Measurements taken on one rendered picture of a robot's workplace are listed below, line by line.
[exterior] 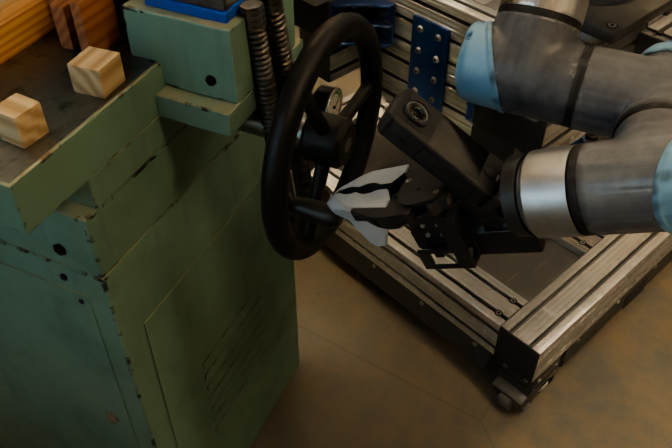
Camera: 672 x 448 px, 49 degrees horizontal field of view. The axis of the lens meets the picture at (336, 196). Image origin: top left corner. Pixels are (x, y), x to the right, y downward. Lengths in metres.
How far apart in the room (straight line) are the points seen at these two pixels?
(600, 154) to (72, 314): 0.65
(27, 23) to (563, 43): 0.57
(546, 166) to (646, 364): 1.19
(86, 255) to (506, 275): 0.94
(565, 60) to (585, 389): 1.11
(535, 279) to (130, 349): 0.88
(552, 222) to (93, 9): 0.53
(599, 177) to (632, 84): 0.10
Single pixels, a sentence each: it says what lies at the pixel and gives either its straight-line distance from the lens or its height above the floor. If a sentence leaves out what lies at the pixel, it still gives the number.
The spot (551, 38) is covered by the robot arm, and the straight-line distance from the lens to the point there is 0.67.
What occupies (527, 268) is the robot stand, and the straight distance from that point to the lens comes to 1.57.
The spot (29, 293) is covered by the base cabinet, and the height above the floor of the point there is 0.63.
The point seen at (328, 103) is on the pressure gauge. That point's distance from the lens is 1.14.
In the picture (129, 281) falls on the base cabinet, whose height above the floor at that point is 0.67.
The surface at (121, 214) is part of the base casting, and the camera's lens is 0.85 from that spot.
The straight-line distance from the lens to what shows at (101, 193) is 0.81.
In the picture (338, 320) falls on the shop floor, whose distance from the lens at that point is 1.70.
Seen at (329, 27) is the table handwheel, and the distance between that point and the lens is 0.77.
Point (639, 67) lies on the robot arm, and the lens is 0.66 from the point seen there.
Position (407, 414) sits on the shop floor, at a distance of 1.57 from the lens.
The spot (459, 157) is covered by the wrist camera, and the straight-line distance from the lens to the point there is 0.63.
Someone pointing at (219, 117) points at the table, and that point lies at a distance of 0.80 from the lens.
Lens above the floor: 1.32
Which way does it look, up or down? 41 degrees down
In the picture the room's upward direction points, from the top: straight up
